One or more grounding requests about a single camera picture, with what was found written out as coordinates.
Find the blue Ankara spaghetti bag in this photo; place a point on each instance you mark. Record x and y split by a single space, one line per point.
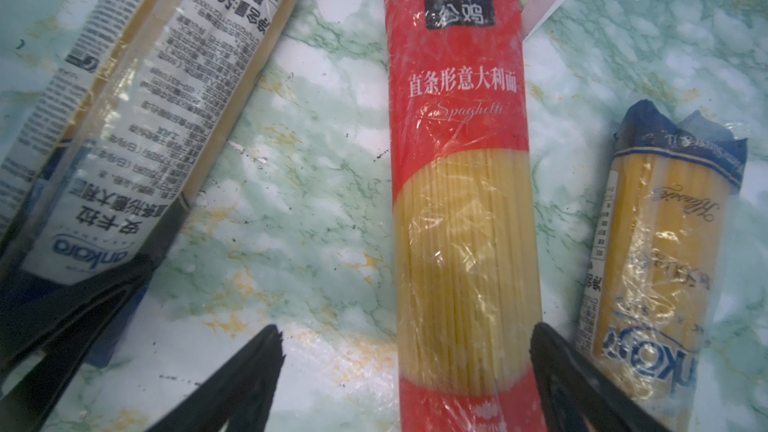
652 271

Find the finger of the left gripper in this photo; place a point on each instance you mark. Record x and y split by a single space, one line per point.
71 325

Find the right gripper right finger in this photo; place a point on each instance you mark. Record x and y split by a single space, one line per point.
575 395

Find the red spaghetti bag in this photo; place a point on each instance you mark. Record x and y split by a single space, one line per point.
466 264

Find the clear white-label spaghetti bag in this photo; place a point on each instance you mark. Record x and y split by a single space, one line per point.
104 166

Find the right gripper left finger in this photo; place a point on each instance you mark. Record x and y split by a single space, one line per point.
239 395

